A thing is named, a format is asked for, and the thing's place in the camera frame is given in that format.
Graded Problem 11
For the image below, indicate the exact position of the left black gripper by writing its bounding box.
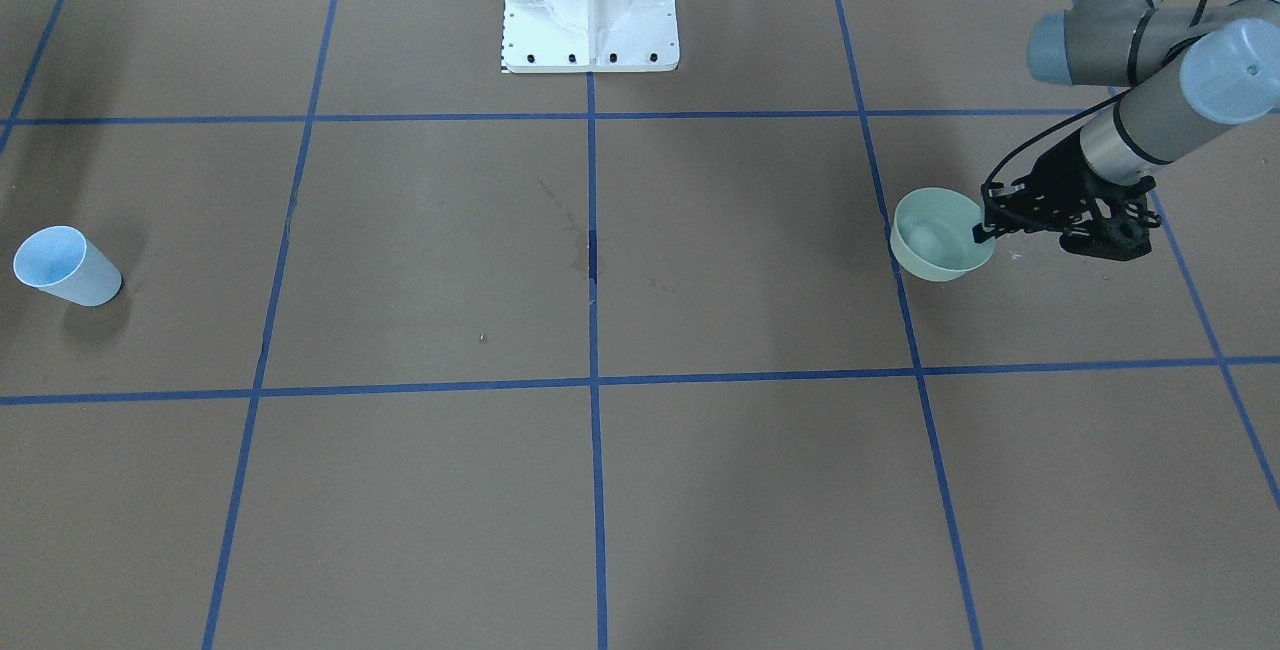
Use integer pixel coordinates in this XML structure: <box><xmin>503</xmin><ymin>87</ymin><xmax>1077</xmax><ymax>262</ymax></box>
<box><xmin>972</xmin><ymin>141</ymin><xmax>1153</xmax><ymax>244</ymax></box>

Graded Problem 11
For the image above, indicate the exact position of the mint green bowl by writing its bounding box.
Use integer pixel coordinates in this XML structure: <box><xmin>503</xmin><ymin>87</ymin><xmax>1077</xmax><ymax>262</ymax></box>
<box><xmin>890</xmin><ymin>188</ymin><xmax>996</xmax><ymax>284</ymax></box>

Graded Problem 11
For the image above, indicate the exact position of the light blue plastic cup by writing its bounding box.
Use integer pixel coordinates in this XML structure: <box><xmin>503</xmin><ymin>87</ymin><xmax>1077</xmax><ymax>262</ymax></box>
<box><xmin>12</xmin><ymin>226</ymin><xmax>123</xmax><ymax>307</ymax></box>

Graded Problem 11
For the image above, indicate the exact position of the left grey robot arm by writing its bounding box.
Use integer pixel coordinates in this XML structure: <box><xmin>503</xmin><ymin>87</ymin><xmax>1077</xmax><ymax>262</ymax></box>
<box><xmin>970</xmin><ymin>0</ymin><xmax>1279</xmax><ymax>261</ymax></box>

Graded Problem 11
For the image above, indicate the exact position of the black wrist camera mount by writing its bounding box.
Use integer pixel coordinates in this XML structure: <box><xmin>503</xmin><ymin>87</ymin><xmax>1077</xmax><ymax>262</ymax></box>
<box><xmin>1059</xmin><ymin>193</ymin><xmax>1164</xmax><ymax>262</ymax></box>

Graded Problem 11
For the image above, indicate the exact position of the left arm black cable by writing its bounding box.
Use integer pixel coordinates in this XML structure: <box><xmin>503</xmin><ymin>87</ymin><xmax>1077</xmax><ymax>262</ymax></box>
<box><xmin>983</xmin><ymin>95</ymin><xmax>1132</xmax><ymax>193</ymax></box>

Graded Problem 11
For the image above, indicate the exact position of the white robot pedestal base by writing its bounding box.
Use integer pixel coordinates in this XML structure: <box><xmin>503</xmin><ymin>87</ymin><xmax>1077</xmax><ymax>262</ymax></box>
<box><xmin>500</xmin><ymin>0</ymin><xmax>681</xmax><ymax>73</ymax></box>

